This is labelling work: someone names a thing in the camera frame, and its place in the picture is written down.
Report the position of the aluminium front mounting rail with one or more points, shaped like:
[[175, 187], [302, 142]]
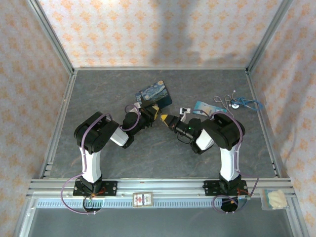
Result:
[[160, 185]]

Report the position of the small black white clip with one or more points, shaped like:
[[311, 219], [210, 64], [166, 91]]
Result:
[[185, 111]]

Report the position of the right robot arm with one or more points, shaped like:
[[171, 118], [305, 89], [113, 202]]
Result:
[[228, 148]]

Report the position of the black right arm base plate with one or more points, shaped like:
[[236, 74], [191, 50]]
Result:
[[211, 187]]

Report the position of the aluminium frame corner post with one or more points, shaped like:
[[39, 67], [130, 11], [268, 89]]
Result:
[[269, 34], [50, 34]]

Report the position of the aluminium table back rail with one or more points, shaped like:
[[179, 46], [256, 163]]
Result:
[[160, 68]]

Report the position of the plastic bag with white cloth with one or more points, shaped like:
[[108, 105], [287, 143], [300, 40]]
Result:
[[274, 199]]

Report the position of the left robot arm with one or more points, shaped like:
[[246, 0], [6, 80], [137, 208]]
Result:
[[92, 148]]

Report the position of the blue stethoscope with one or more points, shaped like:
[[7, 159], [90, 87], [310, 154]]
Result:
[[243, 102]]

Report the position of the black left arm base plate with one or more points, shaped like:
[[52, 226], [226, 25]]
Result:
[[109, 187]]

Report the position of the light blue packet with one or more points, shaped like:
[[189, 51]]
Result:
[[205, 108]]

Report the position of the aluminium table side rail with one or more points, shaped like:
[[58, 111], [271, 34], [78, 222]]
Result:
[[58, 126], [265, 123]]

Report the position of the starry night mouse pad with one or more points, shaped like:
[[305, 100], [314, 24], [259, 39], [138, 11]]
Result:
[[158, 95]]

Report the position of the red white card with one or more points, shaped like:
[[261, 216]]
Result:
[[143, 199]]

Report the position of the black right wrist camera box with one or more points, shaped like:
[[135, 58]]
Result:
[[195, 124]]

